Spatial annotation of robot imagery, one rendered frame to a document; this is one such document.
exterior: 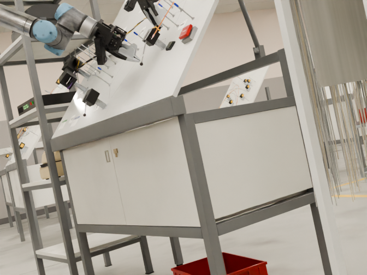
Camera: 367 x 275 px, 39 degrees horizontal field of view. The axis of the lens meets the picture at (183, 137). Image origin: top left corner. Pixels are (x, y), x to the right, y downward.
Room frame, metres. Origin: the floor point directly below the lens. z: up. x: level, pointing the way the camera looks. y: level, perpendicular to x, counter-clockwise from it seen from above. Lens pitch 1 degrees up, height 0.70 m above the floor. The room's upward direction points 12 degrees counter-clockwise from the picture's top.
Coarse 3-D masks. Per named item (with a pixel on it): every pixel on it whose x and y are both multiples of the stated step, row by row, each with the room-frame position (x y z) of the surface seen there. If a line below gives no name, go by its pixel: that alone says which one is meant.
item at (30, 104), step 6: (42, 96) 2.82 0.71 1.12; (48, 96) 2.84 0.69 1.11; (54, 96) 2.86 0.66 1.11; (60, 96) 2.88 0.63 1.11; (66, 96) 2.90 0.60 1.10; (72, 96) 2.92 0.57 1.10; (30, 102) 2.89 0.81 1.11; (48, 102) 2.83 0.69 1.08; (54, 102) 2.85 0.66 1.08; (60, 102) 2.87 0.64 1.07; (66, 102) 2.89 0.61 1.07; (18, 108) 3.07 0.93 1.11; (24, 108) 2.98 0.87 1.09; (30, 108) 2.90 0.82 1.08
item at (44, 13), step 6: (36, 6) 2.88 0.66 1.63; (42, 6) 2.90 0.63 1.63; (48, 6) 2.92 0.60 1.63; (54, 6) 2.95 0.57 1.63; (30, 12) 2.86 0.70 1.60; (36, 12) 2.88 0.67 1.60; (42, 12) 2.90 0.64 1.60; (48, 12) 2.92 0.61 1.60; (54, 12) 2.94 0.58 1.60; (42, 18) 2.89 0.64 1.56; (48, 18) 2.91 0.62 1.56; (54, 18) 2.94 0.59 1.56; (54, 24) 2.93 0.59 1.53; (12, 36) 2.99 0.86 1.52; (18, 36) 2.91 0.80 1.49; (12, 42) 3.00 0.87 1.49
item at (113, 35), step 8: (104, 24) 1.96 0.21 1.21; (96, 32) 1.97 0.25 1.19; (104, 32) 1.96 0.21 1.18; (112, 32) 1.98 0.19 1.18; (120, 32) 1.97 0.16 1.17; (104, 40) 1.98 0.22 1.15; (112, 40) 1.96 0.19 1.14; (120, 40) 1.94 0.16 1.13; (104, 48) 1.98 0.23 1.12; (112, 48) 1.97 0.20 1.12
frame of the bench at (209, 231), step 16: (192, 112) 1.79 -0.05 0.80; (208, 112) 1.82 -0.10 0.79; (224, 112) 1.87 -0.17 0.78; (240, 112) 1.91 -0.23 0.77; (192, 128) 1.78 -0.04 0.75; (192, 144) 1.77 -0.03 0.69; (304, 144) 2.09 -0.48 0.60; (192, 160) 1.77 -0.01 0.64; (64, 176) 2.72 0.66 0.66; (192, 176) 1.78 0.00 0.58; (208, 192) 1.78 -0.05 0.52; (208, 208) 1.77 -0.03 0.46; (272, 208) 1.94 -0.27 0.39; (288, 208) 1.99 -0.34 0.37; (80, 224) 2.67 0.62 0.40; (96, 224) 2.53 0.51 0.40; (208, 224) 1.77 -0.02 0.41; (224, 224) 1.81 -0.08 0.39; (240, 224) 1.85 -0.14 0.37; (320, 224) 2.09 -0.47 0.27; (80, 240) 2.69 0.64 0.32; (176, 240) 3.03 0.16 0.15; (208, 240) 1.77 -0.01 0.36; (320, 240) 2.10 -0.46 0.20; (176, 256) 3.02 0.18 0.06; (208, 256) 1.79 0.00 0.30; (224, 272) 1.78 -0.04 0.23
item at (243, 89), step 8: (248, 72) 8.43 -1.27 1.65; (256, 72) 8.13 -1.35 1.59; (264, 72) 7.84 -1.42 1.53; (240, 80) 8.56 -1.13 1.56; (248, 80) 8.01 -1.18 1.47; (256, 80) 7.96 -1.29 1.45; (232, 88) 8.70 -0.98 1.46; (240, 88) 8.11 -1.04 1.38; (248, 88) 7.98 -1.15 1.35; (256, 88) 7.79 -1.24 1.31; (232, 96) 8.51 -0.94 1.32; (240, 96) 7.95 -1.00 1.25; (248, 96) 7.90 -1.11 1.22; (224, 104) 8.63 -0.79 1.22; (232, 104) 8.27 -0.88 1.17; (240, 104) 8.02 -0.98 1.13
